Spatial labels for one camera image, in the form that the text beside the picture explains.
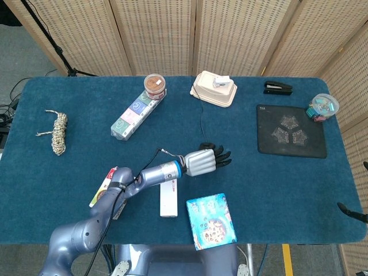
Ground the blue chocolate chip cookie box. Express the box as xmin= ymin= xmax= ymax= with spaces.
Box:
xmin=186 ymin=192 xmax=238 ymax=251

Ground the wicker folding screen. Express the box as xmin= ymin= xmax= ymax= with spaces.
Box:
xmin=2 ymin=0 xmax=368 ymax=276

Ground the black tripod stand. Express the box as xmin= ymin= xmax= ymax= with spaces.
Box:
xmin=20 ymin=0 xmax=98 ymax=78

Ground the small white box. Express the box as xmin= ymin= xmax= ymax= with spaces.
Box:
xmin=212 ymin=75 xmax=231 ymax=89

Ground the yellow floor tape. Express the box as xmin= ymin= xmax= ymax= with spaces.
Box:
xmin=282 ymin=244 xmax=294 ymax=276

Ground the black mouse pad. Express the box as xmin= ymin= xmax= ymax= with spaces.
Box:
xmin=256 ymin=103 xmax=328 ymax=159

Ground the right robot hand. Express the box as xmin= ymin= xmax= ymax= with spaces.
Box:
xmin=336 ymin=161 xmax=368 ymax=224

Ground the beige lidded food container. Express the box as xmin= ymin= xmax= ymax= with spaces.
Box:
xmin=189 ymin=71 xmax=238 ymax=108

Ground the coiled beige rope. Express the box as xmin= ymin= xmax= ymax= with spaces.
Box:
xmin=36 ymin=109 xmax=68 ymax=156

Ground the black floor cable bundle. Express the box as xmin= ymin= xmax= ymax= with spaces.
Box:
xmin=0 ymin=76 xmax=33 ymax=127

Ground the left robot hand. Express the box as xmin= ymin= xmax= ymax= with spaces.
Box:
xmin=183 ymin=145 xmax=233 ymax=177

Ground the black stapler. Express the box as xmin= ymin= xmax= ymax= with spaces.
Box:
xmin=263 ymin=80 xmax=294 ymax=96

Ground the blue felt table cover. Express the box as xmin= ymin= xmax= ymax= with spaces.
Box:
xmin=0 ymin=75 xmax=363 ymax=246

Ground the clear snack jar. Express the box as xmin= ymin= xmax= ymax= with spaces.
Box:
xmin=143 ymin=74 xmax=167 ymax=101

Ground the thin dark wire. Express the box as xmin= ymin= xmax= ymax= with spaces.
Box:
xmin=198 ymin=97 xmax=207 ymax=144

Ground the clear jar of binder clips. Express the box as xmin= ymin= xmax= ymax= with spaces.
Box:
xmin=305 ymin=93 xmax=340 ymax=123

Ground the metal table leg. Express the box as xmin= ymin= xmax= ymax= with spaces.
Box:
xmin=246 ymin=244 xmax=255 ymax=276

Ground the grey robot torso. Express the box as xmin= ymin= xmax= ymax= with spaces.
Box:
xmin=116 ymin=243 xmax=240 ymax=276

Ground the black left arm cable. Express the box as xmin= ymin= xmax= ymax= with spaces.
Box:
xmin=85 ymin=148 xmax=173 ymax=276

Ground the plastic wrapped tissue pack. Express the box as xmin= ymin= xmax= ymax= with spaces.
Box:
xmin=110 ymin=89 xmax=167 ymax=141

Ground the red white biscuit box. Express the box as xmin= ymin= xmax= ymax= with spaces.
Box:
xmin=89 ymin=166 xmax=127 ymax=221

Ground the white rectangular carton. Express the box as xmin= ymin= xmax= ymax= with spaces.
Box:
xmin=159 ymin=178 xmax=179 ymax=219

